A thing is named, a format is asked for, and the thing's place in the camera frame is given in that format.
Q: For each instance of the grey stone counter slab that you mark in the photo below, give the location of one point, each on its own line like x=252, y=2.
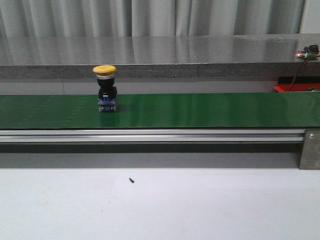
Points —
x=143, y=57

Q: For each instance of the green conveyor belt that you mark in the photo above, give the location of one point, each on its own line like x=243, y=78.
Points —
x=170, y=110

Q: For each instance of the red plastic tray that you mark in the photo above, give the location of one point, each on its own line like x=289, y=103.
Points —
x=298, y=87

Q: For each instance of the small green circuit board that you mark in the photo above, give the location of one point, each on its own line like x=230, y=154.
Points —
x=309, y=52

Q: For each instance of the grey pleated curtain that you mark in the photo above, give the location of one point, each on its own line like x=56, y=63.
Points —
x=148, y=18

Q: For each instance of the aluminium conveyor side rail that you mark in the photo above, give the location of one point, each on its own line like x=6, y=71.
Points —
x=152, y=135

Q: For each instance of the steel conveyor support bracket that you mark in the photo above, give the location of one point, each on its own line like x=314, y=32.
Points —
x=310, y=157

